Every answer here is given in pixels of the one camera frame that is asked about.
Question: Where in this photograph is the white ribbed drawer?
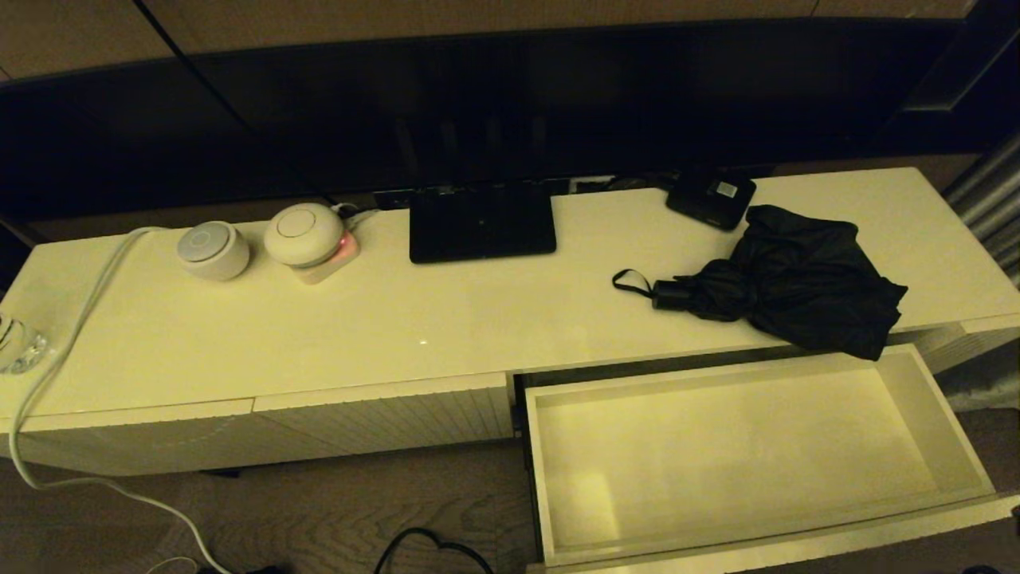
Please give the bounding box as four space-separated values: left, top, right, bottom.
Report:
522 344 1020 574

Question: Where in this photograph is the black umbrella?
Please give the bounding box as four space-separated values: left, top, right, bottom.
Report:
612 204 909 361

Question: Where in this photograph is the white TV cabinet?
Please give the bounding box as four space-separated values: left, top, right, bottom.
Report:
0 166 1020 479

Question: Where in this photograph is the white ribbed cabinet door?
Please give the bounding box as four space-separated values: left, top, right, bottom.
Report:
252 372 515 463
0 397 257 479

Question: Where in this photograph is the white power strip red light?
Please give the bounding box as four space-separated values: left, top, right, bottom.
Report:
291 227 362 285

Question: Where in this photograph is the black television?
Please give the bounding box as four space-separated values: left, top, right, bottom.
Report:
0 18 977 226

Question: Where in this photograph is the white dome device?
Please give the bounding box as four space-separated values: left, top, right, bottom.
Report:
263 202 346 269

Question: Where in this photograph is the black set-top box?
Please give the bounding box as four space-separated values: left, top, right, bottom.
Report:
665 169 758 232

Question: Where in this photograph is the grey pleated curtain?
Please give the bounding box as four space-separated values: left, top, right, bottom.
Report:
936 132 1020 411

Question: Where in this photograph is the black television base plate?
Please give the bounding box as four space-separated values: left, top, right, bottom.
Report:
409 182 558 265

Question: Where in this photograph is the black floor cable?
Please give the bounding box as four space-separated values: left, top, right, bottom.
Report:
373 527 496 574

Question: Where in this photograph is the thick white power cable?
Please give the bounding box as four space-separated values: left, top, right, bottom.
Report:
10 226 232 574

